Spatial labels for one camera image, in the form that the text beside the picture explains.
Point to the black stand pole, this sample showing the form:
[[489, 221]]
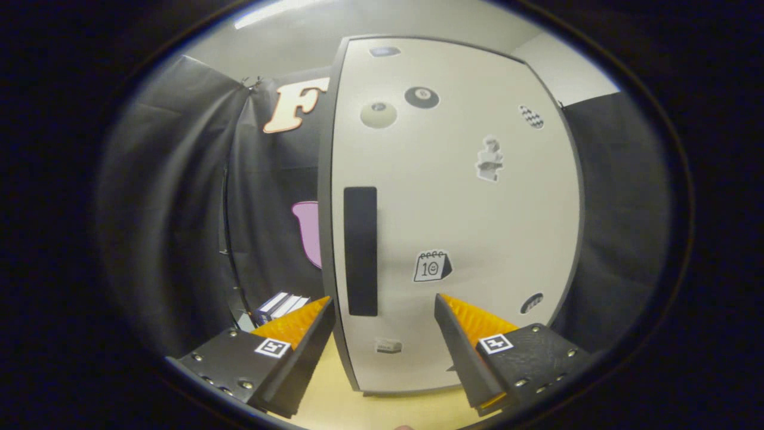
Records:
[[230, 251]]

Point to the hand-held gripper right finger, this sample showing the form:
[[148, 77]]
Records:
[[468, 367]]

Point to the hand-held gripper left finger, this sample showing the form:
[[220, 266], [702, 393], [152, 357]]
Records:
[[298, 370]]

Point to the grey cabinet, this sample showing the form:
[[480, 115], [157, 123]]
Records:
[[325, 209]]

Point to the black backdrop cloth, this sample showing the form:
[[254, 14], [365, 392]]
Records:
[[179, 209]]

